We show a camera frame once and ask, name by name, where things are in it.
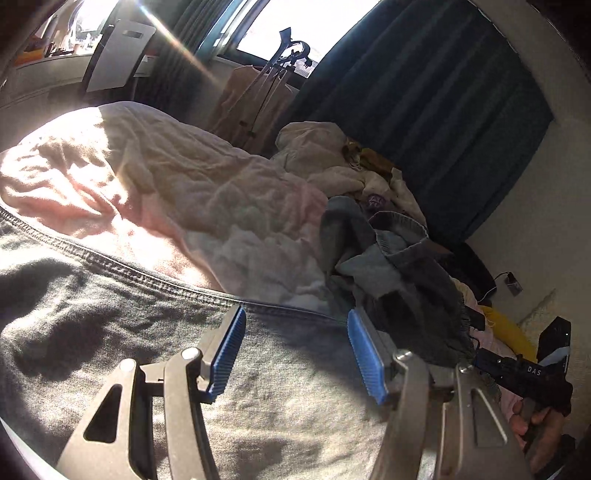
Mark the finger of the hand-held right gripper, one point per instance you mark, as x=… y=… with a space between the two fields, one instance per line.
x=556 y=337
x=496 y=364

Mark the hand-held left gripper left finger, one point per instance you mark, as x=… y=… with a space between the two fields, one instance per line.
x=226 y=355

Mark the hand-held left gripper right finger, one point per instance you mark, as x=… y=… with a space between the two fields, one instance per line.
x=364 y=355

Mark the grey-blue denim jeans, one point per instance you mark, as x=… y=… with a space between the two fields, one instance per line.
x=115 y=323

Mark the pile of light clothes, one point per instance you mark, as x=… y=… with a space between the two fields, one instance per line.
x=314 y=152

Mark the person's right hand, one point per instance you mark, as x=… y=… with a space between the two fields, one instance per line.
x=538 y=422

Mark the yellow plush pillow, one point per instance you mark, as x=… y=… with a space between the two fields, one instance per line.
x=503 y=327

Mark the black bag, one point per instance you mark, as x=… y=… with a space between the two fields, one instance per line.
x=475 y=272

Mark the grey garment with purple print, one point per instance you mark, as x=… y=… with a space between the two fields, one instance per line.
x=378 y=201

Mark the pink and white blanket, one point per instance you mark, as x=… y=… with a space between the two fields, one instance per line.
x=161 y=184

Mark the mustard yellow garment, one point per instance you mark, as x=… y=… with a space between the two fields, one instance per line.
x=374 y=161

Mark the beige hanging garment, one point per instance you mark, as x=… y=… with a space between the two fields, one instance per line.
x=231 y=106

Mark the wide teal curtain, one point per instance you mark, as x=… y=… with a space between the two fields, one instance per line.
x=438 y=92

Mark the narrow teal curtain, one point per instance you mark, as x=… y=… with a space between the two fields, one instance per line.
x=184 y=69

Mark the garment steamer stand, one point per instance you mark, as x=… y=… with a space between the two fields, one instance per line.
x=288 y=50

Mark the white chair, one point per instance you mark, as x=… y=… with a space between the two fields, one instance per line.
x=115 y=55

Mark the white dressing table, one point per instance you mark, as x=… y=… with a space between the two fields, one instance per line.
x=46 y=78

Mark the window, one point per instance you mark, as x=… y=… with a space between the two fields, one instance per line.
x=277 y=27

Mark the group of cosmetic bottles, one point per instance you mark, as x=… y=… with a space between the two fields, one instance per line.
x=55 y=46

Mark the orange box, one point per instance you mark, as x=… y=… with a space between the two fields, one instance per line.
x=30 y=56

